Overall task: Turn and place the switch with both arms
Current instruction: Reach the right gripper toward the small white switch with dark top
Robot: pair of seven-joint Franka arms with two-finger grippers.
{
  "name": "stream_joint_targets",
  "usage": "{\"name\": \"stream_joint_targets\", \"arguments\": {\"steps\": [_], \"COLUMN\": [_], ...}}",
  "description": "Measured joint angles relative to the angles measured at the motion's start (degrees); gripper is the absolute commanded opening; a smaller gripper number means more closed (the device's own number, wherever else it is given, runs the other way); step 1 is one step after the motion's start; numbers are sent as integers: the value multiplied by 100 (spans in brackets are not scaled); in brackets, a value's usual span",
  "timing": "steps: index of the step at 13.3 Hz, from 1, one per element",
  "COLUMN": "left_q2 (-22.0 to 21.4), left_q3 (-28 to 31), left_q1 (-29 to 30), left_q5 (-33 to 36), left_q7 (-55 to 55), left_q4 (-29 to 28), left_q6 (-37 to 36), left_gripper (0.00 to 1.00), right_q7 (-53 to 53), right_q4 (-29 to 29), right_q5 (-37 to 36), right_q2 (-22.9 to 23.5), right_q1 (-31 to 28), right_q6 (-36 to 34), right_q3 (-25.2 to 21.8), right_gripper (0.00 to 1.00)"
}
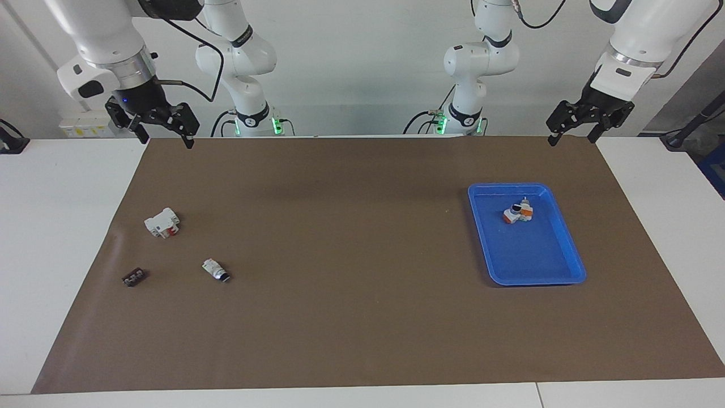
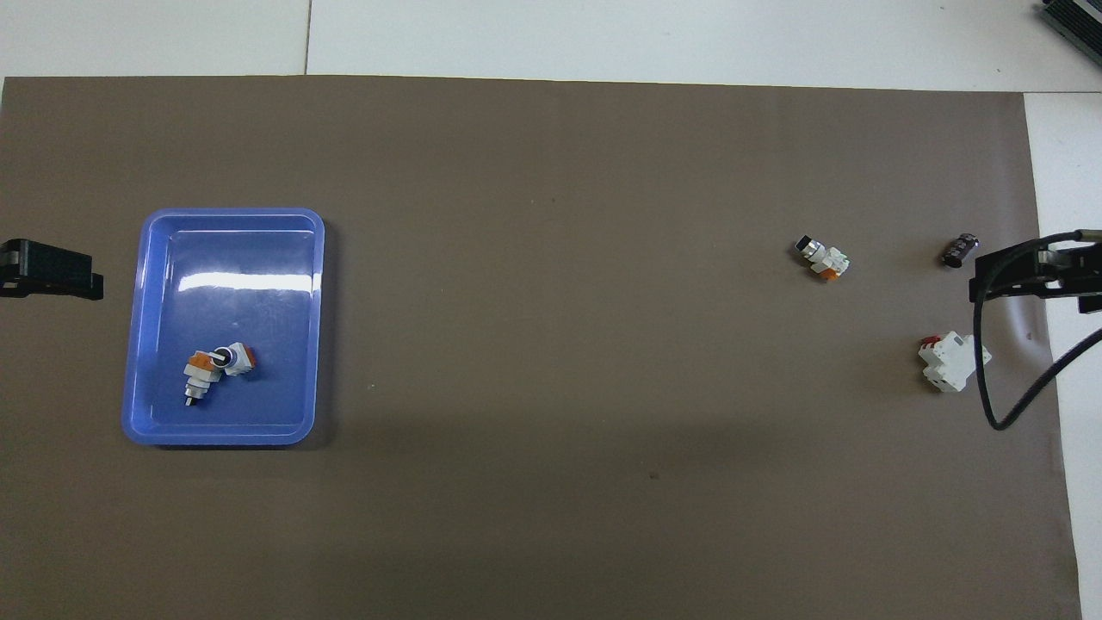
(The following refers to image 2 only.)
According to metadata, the white switch with black knob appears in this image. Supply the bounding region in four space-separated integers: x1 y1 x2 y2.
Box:
792 234 851 283

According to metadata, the small black electronic component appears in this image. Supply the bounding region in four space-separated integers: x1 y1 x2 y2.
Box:
941 232 982 270

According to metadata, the white circuit breaker, red lever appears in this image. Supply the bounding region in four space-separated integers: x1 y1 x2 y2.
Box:
918 332 993 394

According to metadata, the blue plastic tray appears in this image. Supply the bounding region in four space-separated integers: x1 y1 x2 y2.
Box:
121 207 326 447

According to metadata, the black ribbed device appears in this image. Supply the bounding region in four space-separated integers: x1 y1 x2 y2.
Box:
1040 0 1102 54

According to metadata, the brown table mat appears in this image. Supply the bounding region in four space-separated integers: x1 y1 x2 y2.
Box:
0 76 1084 620

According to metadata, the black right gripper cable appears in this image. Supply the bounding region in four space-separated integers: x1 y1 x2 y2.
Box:
973 229 1102 431

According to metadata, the orange white switch, white shaft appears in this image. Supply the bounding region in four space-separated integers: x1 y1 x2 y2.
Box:
183 350 216 407

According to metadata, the white orange switch, black knob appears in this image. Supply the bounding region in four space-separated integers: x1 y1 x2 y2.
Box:
213 343 259 380

